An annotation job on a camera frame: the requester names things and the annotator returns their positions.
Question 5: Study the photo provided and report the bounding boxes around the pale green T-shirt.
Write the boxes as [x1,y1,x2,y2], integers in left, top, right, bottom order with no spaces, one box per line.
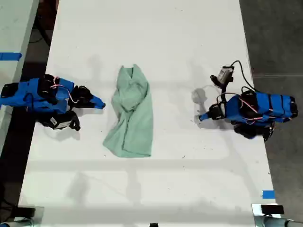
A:
[102,64,155,159]

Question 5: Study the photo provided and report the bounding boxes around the long blue tape strip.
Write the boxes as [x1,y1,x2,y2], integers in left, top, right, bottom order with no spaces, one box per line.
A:
[0,52,23,62]

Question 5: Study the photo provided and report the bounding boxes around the white side table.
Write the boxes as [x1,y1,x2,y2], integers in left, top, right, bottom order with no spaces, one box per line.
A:
[0,0,40,154]

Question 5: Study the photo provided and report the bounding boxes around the short blue tape strip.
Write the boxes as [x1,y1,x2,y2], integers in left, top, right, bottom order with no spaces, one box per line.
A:
[262,190,276,200]

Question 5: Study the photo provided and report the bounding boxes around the small black box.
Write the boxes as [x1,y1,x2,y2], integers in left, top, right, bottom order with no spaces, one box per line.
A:
[260,204,285,216]
[16,206,36,218]

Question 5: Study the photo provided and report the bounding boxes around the grey metal pipe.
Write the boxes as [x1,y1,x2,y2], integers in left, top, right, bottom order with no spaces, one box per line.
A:
[255,215,303,227]
[0,218,34,227]

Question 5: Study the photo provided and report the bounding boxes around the black camera box white label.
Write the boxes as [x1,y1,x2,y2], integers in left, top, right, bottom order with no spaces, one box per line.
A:
[40,110,81,132]

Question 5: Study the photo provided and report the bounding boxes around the black camera box grey face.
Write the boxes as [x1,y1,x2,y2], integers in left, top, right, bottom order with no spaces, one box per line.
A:
[210,65,235,91]

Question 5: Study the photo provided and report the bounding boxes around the black camera cable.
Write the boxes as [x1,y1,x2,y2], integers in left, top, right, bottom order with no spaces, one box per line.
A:
[230,60,257,93]

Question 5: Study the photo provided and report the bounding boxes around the black floor cable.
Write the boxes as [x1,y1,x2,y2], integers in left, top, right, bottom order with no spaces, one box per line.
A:
[29,14,53,48]

